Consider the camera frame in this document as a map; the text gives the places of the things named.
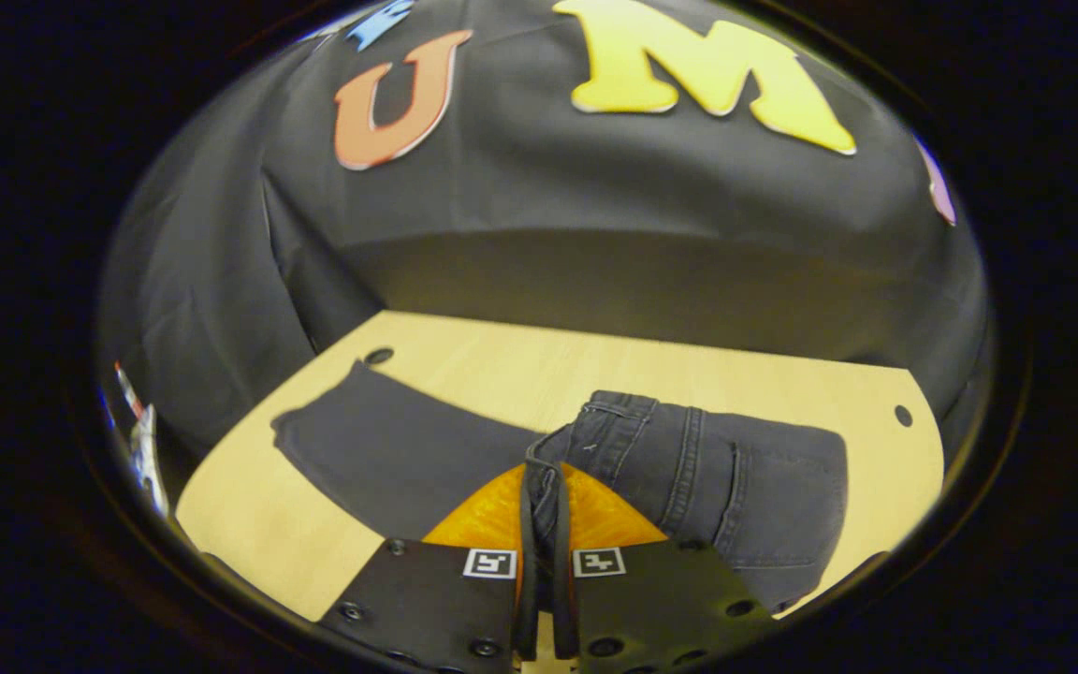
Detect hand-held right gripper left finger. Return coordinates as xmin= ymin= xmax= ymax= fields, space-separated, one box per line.
xmin=317 ymin=462 xmax=542 ymax=674

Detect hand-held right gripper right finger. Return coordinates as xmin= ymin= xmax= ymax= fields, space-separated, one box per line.
xmin=551 ymin=462 xmax=779 ymax=674

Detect dark grey jeans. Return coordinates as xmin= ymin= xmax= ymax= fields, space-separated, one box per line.
xmin=269 ymin=359 xmax=851 ymax=617

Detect black backdrop cloth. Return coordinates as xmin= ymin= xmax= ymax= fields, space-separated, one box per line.
xmin=95 ymin=0 xmax=994 ymax=469

